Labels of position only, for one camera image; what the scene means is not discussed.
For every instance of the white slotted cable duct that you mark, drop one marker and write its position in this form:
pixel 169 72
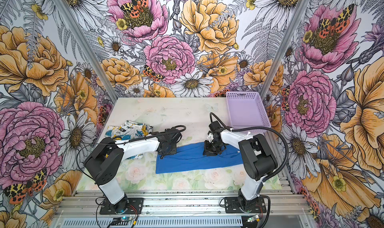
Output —
pixel 153 222

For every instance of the blue cloth garment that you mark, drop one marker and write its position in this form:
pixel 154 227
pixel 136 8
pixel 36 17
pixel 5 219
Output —
pixel 191 158

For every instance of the green circuit board left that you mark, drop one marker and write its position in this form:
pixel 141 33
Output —
pixel 124 221

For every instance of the white teal yellow printed garment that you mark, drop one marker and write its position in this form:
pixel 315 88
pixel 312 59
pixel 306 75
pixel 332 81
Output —
pixel 127 131

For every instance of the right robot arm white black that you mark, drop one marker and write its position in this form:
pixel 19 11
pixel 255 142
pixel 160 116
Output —
pixel 258 159

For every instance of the aluminium mounting rail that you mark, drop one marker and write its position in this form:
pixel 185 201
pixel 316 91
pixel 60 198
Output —
pixel 182 203

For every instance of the left aluminium corner post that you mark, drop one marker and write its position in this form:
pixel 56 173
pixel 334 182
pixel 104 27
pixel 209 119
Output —
pixel 76 30

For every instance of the aluminium corner post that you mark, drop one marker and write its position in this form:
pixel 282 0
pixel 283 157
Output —
pixel 291 28
pixel 76 30

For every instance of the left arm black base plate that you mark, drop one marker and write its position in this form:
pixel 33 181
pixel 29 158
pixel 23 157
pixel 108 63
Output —
pixel 127 206

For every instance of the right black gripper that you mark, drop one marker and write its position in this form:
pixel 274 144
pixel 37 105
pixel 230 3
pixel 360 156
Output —
pixel 207 150

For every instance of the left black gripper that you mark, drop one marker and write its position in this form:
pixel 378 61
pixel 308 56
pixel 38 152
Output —
pixel 172 151

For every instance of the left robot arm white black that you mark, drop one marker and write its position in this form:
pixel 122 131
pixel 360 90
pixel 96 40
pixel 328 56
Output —
pixel 105 160

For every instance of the lavender plastic laundry basket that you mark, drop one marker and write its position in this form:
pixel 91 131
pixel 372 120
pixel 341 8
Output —
pixel 246 110

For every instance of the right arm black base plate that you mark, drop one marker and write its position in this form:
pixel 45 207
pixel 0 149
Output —
pixel 237 205

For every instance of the green circuit board right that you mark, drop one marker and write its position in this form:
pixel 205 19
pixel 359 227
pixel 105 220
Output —
pixel 255 218

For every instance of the right aluminium corner post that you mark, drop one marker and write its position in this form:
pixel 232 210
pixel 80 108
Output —
pixel 291 28

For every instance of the green circuit board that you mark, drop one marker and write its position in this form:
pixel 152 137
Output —
pixel 255 218
pixel 124 221

